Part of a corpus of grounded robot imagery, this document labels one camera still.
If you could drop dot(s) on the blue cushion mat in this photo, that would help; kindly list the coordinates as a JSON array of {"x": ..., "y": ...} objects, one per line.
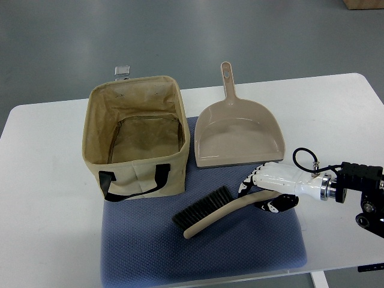
[{"x": 142, "y": 247}]

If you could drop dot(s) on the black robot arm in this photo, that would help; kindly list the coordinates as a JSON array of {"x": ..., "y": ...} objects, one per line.
[{"x": 337, "y": 180}]

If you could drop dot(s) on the white table leg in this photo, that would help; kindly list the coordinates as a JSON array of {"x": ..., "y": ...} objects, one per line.
[{"x": 319, "y": 279}]

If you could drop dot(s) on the small metal clip object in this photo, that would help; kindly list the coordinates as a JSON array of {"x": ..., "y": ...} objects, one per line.
[{"x": 122, "y": 72}]

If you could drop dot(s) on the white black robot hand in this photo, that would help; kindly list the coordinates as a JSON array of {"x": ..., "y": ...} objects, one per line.
[{"x": 280, "y": 186}]

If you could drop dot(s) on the brown cardboard box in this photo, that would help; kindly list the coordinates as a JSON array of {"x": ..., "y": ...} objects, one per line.
[{"x": 364, "y": 4}]

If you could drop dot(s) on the black table control panel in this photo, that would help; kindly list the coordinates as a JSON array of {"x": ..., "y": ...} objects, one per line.
[{"x": 371, "y": 267}]

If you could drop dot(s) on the beige hand broom black bristles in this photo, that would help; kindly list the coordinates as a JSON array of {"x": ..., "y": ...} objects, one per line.
[{"x": 213, "y": 207}]

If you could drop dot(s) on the beige plastic dustpan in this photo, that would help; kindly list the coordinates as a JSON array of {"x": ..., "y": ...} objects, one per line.
[{"x": 236, "y": 131}]

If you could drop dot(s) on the yellow fabric storage bag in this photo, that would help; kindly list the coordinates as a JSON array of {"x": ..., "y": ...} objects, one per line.
[{"x": 136, "y": 138}]

